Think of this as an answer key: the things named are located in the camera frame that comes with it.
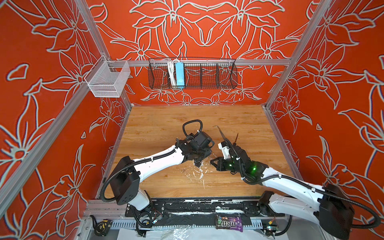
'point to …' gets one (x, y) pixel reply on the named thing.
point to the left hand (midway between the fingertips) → (212, 151)
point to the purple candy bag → (233, 222)
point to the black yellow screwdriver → (234, 144)
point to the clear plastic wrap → (181, 232)
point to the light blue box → (180, 75)
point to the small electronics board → (270, 229)
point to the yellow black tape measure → (101, 228)
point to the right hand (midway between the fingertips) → (208, 162)
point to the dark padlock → (198, 162)
